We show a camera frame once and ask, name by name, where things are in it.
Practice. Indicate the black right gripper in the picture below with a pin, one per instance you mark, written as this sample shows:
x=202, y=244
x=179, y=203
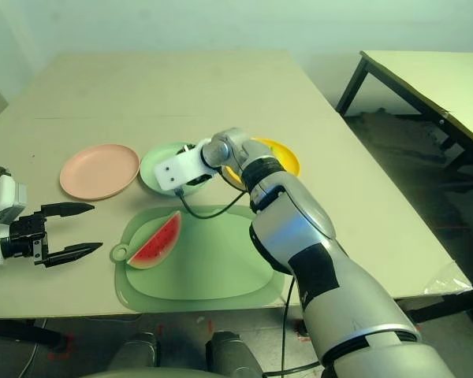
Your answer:
x=199, y=181

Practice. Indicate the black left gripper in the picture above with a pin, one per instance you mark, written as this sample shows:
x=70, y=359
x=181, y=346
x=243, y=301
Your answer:
x=23, y=236

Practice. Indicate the red watermelon slice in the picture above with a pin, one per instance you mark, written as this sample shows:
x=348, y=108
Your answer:
x=157, y=244

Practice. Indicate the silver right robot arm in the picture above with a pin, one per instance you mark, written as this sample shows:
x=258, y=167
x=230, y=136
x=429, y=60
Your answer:
x=299, y=220

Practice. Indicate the mint green round plate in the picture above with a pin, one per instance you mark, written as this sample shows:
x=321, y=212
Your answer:
x=151, y=169

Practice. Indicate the pink round plate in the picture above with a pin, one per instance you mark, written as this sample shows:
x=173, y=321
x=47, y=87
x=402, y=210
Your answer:
x=98, y=173

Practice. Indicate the yellow round plate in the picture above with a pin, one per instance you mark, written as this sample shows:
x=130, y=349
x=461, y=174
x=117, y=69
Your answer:
x=287, y=159

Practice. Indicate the green silicone mat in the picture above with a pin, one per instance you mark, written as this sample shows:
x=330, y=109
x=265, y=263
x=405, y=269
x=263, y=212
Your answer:
x=205, y=275

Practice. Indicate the black table leg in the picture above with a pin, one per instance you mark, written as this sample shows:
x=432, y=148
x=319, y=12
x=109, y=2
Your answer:
x=23, y=332
x=437, y=309

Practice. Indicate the red floor tape mark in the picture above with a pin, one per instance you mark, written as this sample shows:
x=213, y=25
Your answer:
x=68, y=346

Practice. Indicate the grey robot left leg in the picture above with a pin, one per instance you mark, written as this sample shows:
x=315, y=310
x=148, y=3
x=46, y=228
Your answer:
x=136, y=350

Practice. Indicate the grey robot leg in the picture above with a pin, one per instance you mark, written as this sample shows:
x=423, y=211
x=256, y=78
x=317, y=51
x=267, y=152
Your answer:
x=230, y=354
x=136, y=350

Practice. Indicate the grey robot right leg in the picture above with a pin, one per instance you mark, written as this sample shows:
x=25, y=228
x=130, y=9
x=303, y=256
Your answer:
x=230, y=354

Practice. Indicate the clear plastic bag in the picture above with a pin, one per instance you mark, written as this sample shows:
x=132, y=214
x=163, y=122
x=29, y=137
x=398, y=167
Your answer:
x=449, y=281

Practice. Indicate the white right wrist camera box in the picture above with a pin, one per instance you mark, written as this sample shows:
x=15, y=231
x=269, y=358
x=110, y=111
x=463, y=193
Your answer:
x=177, y=171

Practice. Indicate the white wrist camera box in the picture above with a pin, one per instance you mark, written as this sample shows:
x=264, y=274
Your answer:
x=177, y=171
x=4, y=197

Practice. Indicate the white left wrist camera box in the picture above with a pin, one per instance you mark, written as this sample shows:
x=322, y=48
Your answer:
x=4, y=197

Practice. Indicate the beige side table black frame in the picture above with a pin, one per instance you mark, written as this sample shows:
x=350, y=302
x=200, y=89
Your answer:
x=437, y=78

